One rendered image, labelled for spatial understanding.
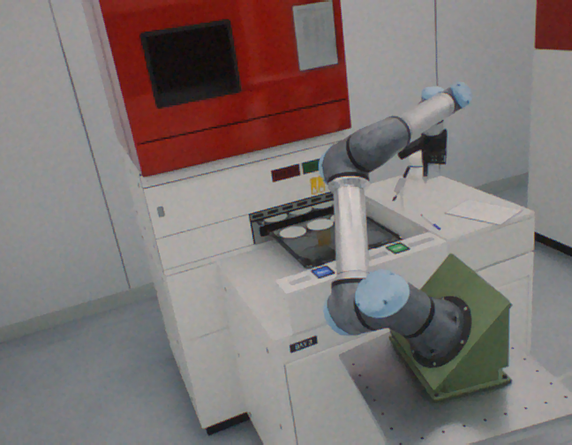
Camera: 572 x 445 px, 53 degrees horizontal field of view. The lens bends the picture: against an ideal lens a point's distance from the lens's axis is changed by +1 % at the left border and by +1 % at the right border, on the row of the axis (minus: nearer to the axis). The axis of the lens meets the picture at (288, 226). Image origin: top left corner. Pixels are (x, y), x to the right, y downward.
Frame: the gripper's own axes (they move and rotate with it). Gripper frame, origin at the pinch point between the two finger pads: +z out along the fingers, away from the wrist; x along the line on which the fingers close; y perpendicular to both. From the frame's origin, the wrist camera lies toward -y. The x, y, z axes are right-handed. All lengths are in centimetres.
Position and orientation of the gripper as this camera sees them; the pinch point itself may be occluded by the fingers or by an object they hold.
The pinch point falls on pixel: (423, 180)
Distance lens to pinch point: 214.4
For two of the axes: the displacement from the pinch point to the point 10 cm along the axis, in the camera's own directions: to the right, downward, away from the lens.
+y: 9.8, -0.1, -1.8
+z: 1.2, 7.9, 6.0
